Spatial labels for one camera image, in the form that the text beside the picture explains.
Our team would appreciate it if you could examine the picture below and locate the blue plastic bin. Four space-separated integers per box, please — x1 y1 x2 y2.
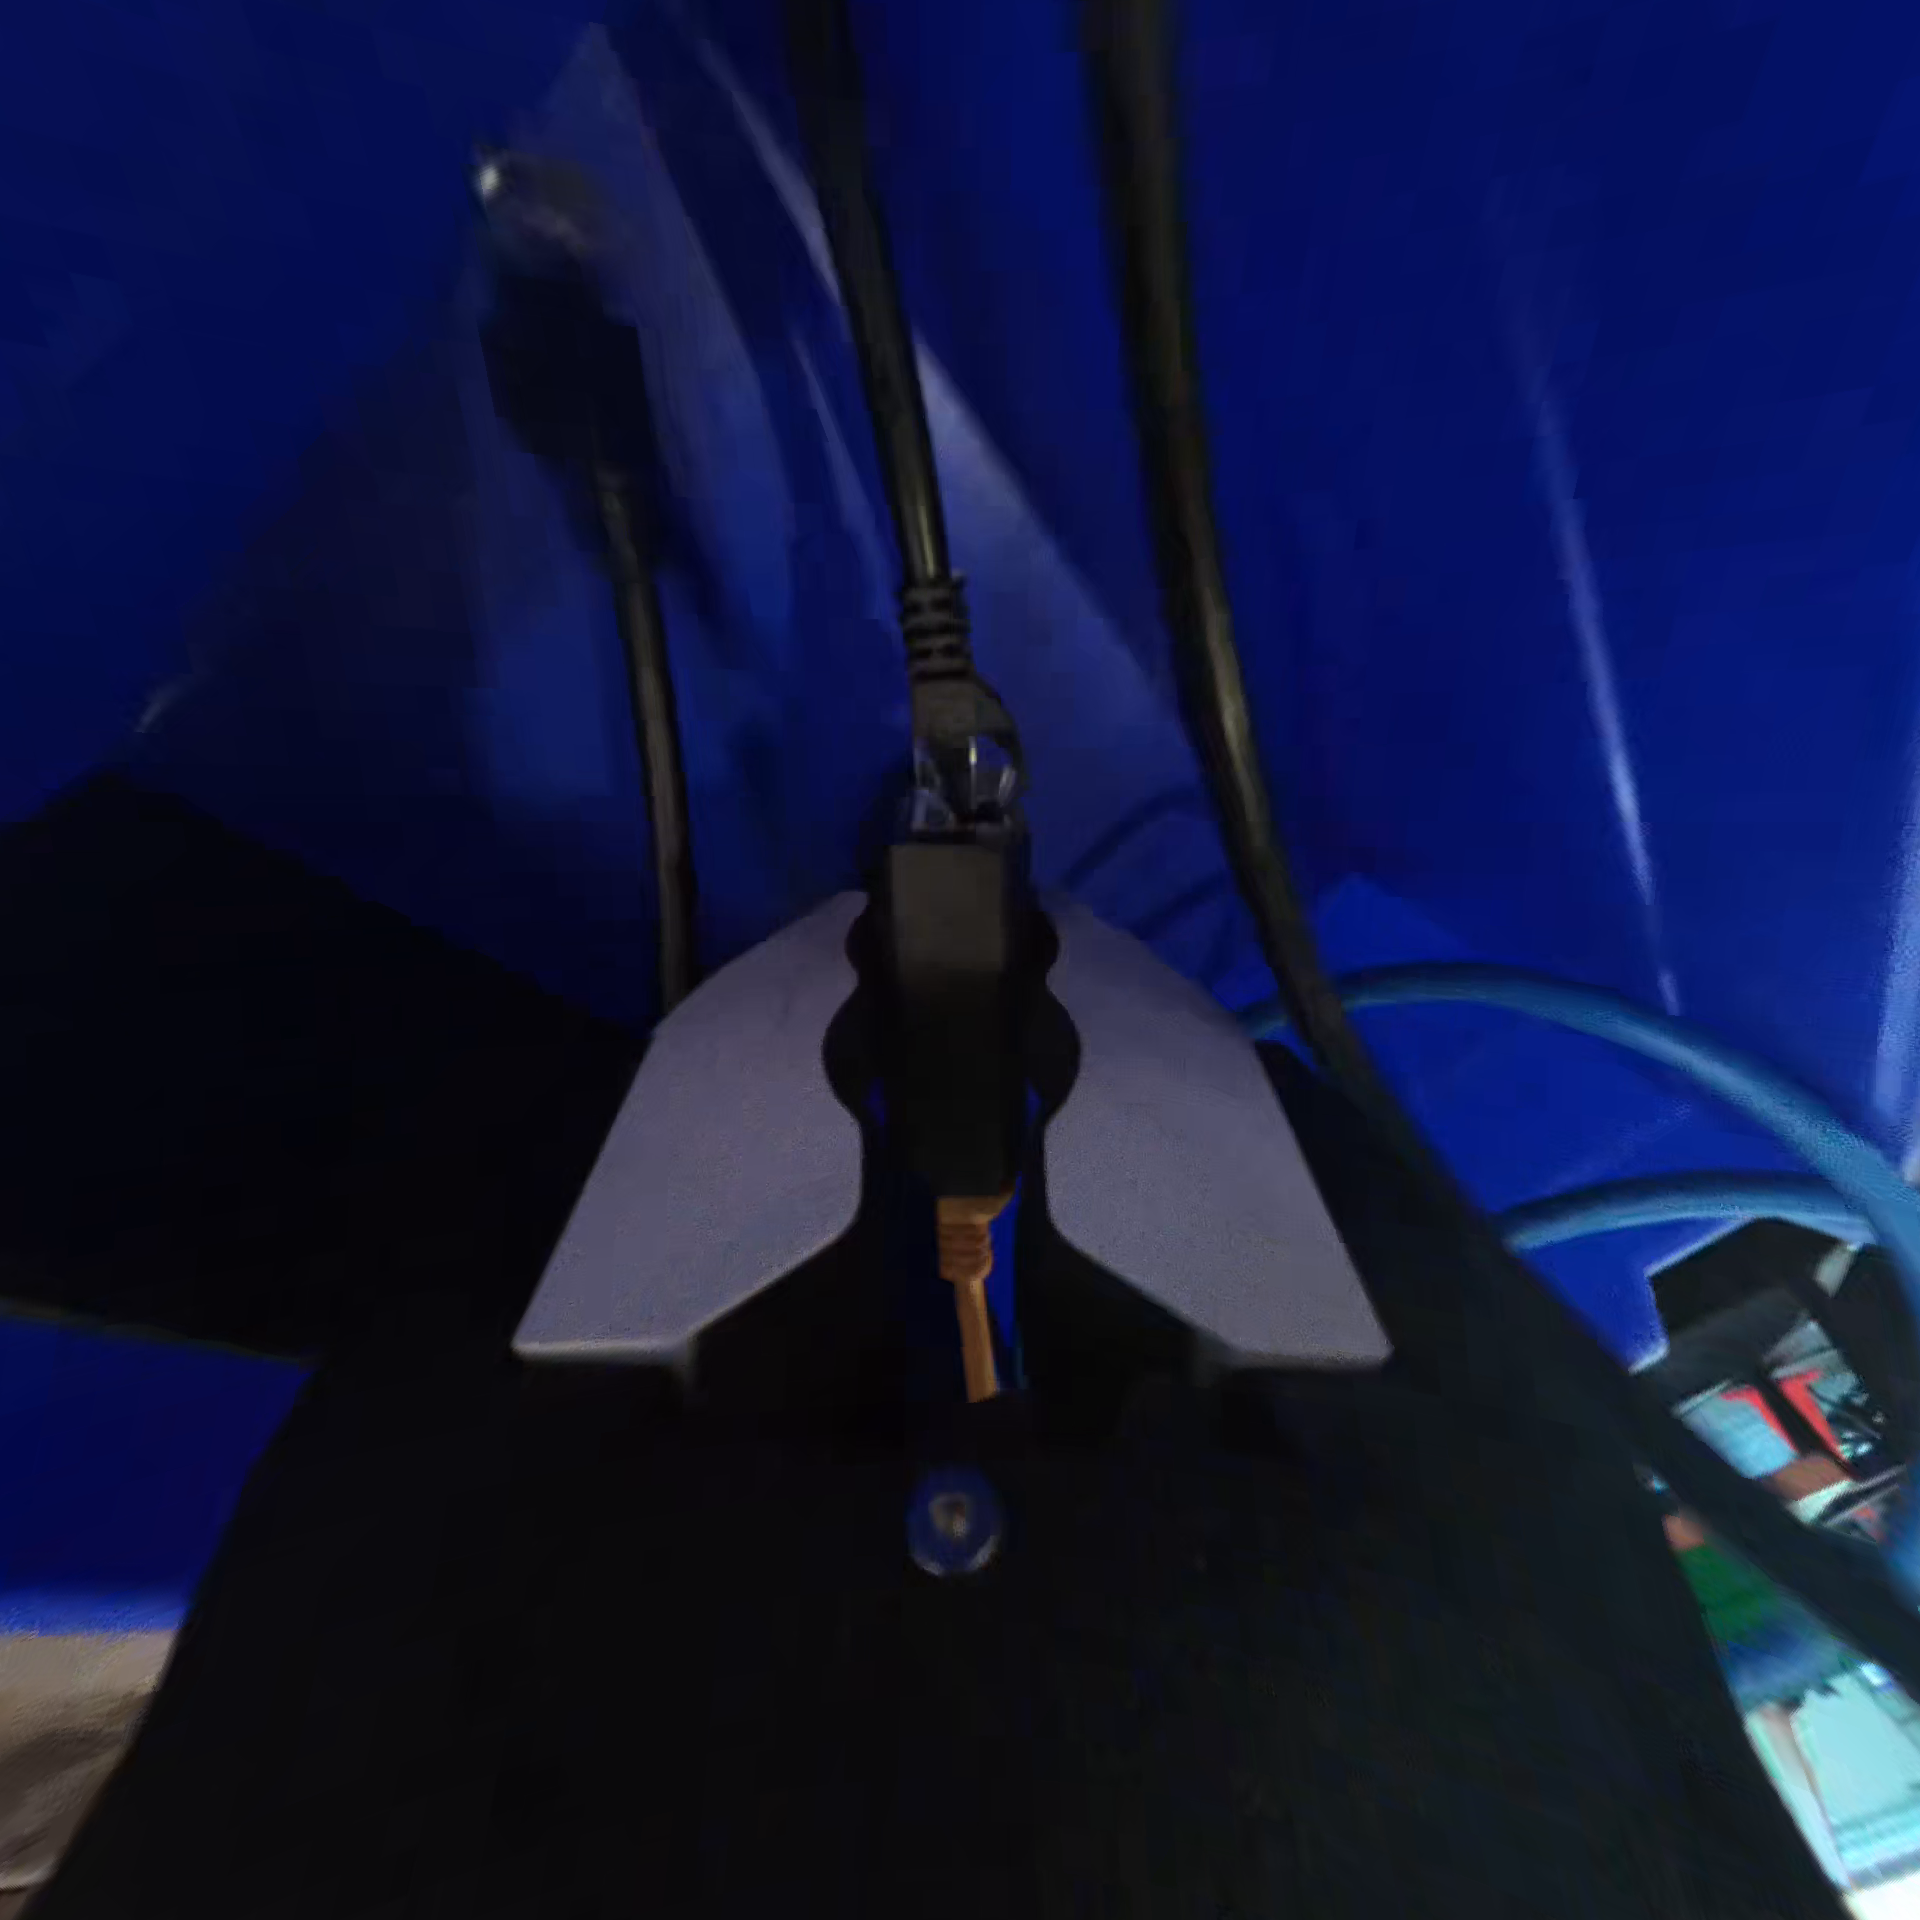
0 0 1920 1637

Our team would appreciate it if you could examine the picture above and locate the blue ethernet cable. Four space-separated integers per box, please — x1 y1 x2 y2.
1236 960 1920 1637

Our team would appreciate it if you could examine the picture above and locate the black ethernet port adapter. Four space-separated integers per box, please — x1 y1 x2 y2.
854 824 1070 1209

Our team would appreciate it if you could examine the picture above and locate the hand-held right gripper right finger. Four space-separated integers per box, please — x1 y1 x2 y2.
1014 895 1397 1449

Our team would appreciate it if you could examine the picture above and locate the black ethernet cable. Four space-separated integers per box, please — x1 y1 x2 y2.
474 0 1920 1696

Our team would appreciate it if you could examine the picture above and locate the orange ethernet cable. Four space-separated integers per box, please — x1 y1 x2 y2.
927 1191 1009 1408

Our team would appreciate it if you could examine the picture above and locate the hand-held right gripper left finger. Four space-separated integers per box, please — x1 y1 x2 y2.
511 895 902 1449

